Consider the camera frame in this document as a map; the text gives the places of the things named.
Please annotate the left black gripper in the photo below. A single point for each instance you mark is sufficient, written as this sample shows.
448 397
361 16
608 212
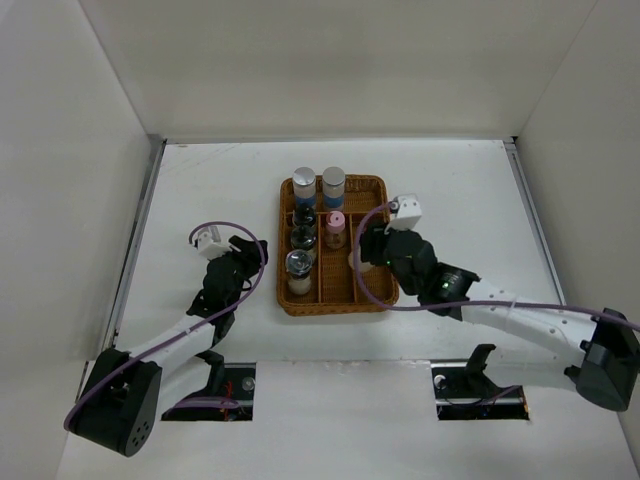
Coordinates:
249 253

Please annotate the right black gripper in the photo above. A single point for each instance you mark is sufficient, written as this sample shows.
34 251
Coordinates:
375 235

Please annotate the pink-lid spice jar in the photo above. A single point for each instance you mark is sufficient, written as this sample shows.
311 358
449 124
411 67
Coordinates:
335 230

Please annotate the black-top grinder jar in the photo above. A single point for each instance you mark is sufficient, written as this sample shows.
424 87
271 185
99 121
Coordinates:
298 265

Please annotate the small black-cap glass jar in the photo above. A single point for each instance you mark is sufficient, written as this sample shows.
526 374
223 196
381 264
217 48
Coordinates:
304 215

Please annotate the blue-label silver-cap bottle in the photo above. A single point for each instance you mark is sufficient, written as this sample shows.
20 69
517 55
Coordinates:
333 186
304 187

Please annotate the cream-lid spice jar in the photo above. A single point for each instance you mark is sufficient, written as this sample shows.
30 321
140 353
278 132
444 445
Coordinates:
354 261

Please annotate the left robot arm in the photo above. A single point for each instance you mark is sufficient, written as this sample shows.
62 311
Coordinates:
129 390

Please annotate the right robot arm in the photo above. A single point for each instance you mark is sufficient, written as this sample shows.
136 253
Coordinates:
592 353

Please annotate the brown wicker divided basket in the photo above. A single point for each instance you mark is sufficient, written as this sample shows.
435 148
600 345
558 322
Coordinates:
334 288

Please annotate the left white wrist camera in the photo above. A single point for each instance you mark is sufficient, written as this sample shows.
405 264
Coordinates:
212 242

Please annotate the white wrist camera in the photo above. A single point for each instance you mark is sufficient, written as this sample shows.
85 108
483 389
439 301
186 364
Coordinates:
405 212
212 242

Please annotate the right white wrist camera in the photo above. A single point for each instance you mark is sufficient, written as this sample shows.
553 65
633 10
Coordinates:
405 212

